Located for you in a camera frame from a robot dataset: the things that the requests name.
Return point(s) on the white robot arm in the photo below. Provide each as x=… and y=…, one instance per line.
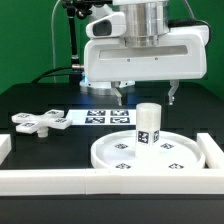
x=140, y=43

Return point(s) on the white marker sheet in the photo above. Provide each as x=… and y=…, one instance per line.
x=102, y=117

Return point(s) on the white round table top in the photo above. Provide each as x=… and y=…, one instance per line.
x=130, y=150

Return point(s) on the white U-shaped fence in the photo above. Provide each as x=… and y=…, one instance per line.
x=105, y=181

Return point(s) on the white cross-shaped table base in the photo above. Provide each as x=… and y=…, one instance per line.
x=30, y=123

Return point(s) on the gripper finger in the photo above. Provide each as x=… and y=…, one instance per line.
x=174, y=85
x=117, y=91

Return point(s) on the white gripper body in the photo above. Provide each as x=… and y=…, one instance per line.
x=180, y=54

